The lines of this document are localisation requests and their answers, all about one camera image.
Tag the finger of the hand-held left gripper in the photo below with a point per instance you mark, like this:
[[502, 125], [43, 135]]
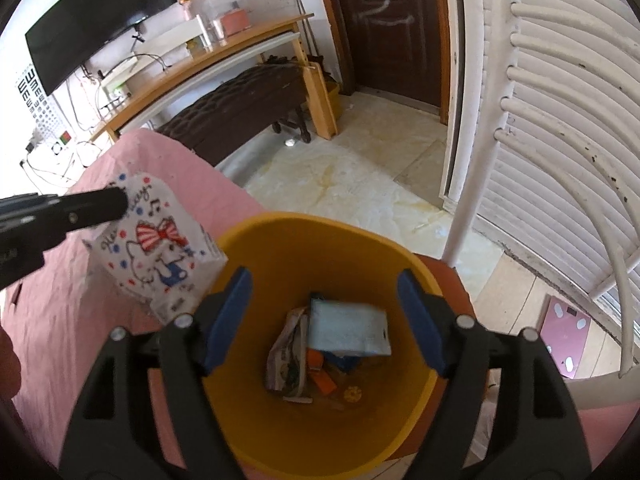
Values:
[[85, 210]]

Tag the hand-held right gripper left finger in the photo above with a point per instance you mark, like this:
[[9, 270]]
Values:
[[230, 310]]

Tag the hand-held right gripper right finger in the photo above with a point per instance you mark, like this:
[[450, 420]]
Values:
[[422, 320]]

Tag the cartoon print tissue pack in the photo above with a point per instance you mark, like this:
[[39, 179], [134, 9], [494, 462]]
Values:
[[160, 255]]

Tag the yellow plastic bin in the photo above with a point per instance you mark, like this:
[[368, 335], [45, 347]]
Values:
[[300, 250]]

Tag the red green sticker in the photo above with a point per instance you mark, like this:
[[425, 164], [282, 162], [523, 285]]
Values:
[[64, 137]]

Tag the printed crumpled wrapper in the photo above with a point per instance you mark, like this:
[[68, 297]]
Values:
[[287, 360]]

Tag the light blue packet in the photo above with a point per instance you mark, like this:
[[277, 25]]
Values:
[[345, 327]]

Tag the dark blue packet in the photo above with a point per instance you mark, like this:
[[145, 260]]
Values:
[[346, 362]]

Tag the pink blanket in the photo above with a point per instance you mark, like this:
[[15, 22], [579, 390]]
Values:
[[175, 170]]

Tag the small yellow round piece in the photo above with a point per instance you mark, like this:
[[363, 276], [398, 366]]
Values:
[[352, 394]]

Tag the orange wrapper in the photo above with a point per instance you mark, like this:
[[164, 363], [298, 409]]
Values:
[[320, 377]]

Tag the eye chart poster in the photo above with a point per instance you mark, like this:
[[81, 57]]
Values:
[[37, 100]]

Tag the white slatted chair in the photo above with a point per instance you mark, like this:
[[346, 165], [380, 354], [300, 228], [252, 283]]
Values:
[[464, 205]]

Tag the pink bathroom scale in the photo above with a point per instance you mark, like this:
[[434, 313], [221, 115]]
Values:
[[567, 335]]

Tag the white louvre door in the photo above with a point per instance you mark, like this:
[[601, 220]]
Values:
[[530, 210]]

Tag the dark brown bench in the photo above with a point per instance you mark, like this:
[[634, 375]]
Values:
[[235, 100]]

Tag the white desk shelf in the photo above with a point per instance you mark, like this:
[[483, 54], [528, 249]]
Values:
[[170, 40]]

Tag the black flat television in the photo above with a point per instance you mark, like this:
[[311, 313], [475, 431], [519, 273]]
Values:
[[95, 20]]

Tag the pink seat cushion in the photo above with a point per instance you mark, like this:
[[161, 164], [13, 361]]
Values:
[[600, 430]]

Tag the pink bottle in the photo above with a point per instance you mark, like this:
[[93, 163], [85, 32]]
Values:
[[186, 10]]

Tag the wooden desk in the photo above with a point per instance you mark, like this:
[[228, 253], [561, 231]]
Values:
[[235, 42]]

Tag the yellow bucket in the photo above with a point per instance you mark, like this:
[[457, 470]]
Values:
[[334, 97]]

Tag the pink box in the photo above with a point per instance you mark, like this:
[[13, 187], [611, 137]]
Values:
[[235, 21]]

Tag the dark brown door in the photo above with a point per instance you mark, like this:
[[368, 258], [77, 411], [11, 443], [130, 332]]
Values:
[[395, 50]]

